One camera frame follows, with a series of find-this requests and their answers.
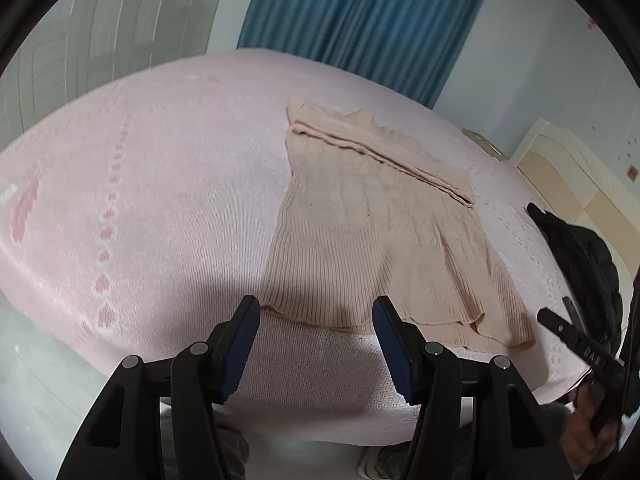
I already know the beige knitted sweater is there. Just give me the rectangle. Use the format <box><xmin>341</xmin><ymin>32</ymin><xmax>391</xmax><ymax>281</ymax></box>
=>
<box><xmin>260</xmin><ymin>96</ymin><xmax>536</xmax><ymax>353</ymax></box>

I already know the right hand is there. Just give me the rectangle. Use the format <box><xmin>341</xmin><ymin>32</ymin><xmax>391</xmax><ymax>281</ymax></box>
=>
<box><xmin>560</xmin><ymin>385</ymin><xmax>620</xmax><ymax>474</ymax></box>

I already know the black jacket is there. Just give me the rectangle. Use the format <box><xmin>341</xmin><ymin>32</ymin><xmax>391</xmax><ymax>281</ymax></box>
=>
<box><xmin>526</xmin><ymin>203</ymin><xmax>623</xmax><ymax>356</ymax></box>

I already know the cream and tan headboard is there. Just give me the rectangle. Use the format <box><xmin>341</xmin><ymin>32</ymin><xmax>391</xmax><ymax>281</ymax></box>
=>
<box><xmin>508</xmin><ymin>117</ymin><xmax>640</xmax><ymax>281</ymax></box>

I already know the pink bed cover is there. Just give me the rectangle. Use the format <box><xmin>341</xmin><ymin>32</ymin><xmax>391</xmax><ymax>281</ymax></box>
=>
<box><xmin>1</xmin><ymin>50</ymin><xmax>571</xmax><ymax>445</ymax></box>

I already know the beige bedside table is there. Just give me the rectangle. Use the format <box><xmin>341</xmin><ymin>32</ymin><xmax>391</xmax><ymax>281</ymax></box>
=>
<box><xmin>461</xmin><ymin>128</ymin><xmax>508</xmax><ymax>162</ymax></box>

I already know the blue curtain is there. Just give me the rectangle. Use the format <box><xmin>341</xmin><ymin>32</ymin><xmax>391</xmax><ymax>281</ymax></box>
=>
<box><xmin>238</xmin><ymin>0</ymin><xmax>483</xmax><ymax>107</ymax></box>

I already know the white wardrobe with flower stickers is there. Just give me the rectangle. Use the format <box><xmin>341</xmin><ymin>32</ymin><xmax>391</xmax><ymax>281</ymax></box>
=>
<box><xmin>1</xmin><ymin>0</ymin><xmax>219</xmax><ymax>145</ymax></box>

